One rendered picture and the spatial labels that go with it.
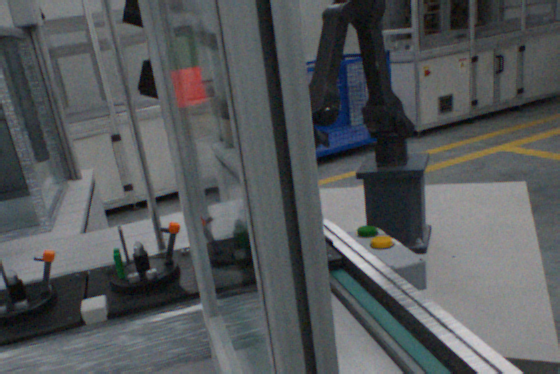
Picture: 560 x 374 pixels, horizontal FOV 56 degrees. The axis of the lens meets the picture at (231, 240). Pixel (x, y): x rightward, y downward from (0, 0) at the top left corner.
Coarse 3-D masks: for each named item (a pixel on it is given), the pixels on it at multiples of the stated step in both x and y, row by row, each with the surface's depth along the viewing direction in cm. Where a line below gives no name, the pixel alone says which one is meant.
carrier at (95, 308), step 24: (120, 240) 108; (120, 264) 102; (144, 264) 104; (168, 264) 105; (192, 264) 109; (96, 288) 106; (120, 288) 101; (144, 288) 100; (168, 288) 100; (192, 288) 99; (96, 312) 94; (120, 312) 95
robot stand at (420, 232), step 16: (368, 160) 127; (416, 160) 121; (368, 176) 119; (384, 176) 117; (400, 176) 116; (416, 176) 114; (368, 192) 122; (384, 192) 120; (400, 192) 118; (416, 192) 118; (368, 208) 124; (384, 208) 121; (400, 208) 119; (416, 208) 119; (368, 224) 126; (384, 224) 123; (400, 224) 121; (416, 224) 121; (400, 240) 123; (416, 240) 122
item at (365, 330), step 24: (336, 288) 100; (360, 288) 93; (336, 312) 93; (360, 312) 89; (384, 312) 84; (216, 336) 83; (336, 336) 86; (360, 336) 84; (384, 336) 80; (408, 336) 77; (216, 360) 83; (360, 360) 79; (384, 360) 78; (408, 360) 74; (432, 360) 71
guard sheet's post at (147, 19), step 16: (144, 0) 71; (144, 16) 72; (160, 64) 74; (160, 80) 75; (160, 96) 76; (176, 144) 78; (176, 160) 79; (176, 176) 80; (192, 224) 83; (192, 240) 84; (192, 256) 87; (208, 304) 88
